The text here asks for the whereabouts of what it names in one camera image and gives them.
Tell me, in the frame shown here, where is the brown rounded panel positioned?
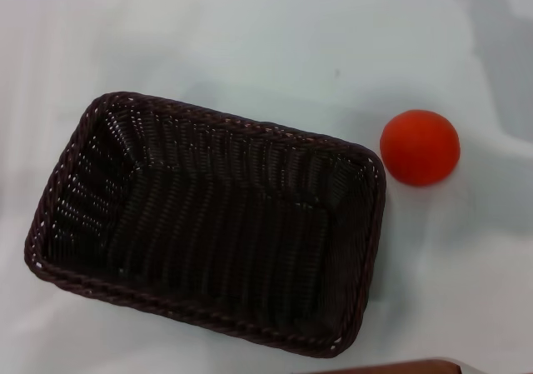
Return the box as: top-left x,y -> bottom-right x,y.
315,357 -> 464,374

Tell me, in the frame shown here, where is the red toy fruit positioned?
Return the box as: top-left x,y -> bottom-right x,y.
379,109 -> 461,188

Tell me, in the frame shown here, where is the dark brown woven basket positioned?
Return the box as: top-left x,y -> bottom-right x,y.
23,91 -> 388,350

